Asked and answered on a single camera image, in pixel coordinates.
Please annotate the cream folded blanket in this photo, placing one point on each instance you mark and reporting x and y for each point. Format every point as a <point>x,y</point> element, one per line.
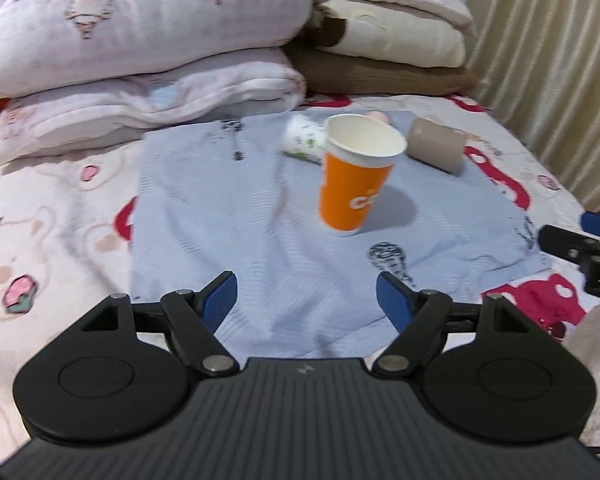
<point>395,32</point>

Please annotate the pink cartoon folded quilt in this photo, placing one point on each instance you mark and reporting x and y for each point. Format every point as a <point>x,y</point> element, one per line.
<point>145,15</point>

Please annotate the orange paper cup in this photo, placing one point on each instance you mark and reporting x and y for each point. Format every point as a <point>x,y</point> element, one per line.
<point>352,190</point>

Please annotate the beige pleated curtain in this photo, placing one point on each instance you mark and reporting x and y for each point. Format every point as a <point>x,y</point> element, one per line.
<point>555,60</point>

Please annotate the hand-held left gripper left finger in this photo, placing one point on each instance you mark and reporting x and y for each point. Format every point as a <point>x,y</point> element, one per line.
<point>220,297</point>

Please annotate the pink fleece folded blanket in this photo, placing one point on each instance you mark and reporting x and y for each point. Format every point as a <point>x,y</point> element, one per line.
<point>130,105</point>

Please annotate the brown folded blanket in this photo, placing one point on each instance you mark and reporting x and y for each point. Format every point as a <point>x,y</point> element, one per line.
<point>380,75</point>

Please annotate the taupe cup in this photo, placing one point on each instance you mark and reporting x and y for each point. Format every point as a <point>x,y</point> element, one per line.
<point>437,147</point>

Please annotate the light blue cloth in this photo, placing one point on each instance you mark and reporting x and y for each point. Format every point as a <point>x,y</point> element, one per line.
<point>220,210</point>

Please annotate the grey fleece cloth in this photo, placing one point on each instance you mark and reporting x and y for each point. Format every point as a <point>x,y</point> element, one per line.
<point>597,360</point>

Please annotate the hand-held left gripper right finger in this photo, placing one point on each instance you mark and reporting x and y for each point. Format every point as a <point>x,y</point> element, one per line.
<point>393,297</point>

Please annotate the white green-printed paper cup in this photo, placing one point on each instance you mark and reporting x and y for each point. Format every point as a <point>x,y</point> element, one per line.
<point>302,142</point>

